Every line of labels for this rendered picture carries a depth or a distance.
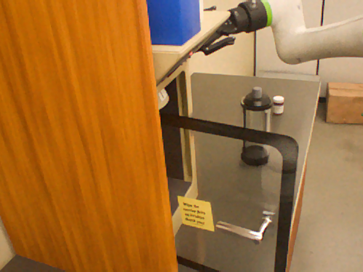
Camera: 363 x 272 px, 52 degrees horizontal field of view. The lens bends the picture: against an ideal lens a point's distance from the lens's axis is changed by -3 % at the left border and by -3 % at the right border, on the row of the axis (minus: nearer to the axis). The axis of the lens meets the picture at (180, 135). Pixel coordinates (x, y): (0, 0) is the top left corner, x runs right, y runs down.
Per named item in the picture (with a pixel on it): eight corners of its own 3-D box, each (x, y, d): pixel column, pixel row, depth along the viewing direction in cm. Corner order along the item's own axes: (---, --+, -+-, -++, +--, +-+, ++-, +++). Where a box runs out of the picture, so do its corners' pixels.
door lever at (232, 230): (225, 216, 74) (225, 206, 73) (272, 230, 70) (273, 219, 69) (214, 233, 70) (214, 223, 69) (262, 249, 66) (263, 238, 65)
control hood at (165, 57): (127, 101, 72) (119, 49, 67) (188, 49, 97) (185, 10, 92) (183, 106, 67) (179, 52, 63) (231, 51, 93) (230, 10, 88)
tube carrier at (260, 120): (236, 161, 133) (236, 105, 122) (244, 145, 141) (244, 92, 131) (268, 165, 129) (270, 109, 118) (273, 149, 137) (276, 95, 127)
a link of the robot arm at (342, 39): (388, 4, 89) (358, 15, 85) (396, 49, 92) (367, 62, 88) (290, 26, 122) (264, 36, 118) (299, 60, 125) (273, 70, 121)
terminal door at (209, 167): (161, 254, 93) (140, 108, 73) (283, 299, 79) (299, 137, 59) (160, 257, 92) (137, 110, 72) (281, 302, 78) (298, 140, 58)
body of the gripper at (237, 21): (237, -1, 109) (209, 8, 107) (252, 20, 106) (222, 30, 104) (233, 17, 116) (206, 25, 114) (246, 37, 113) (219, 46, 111)
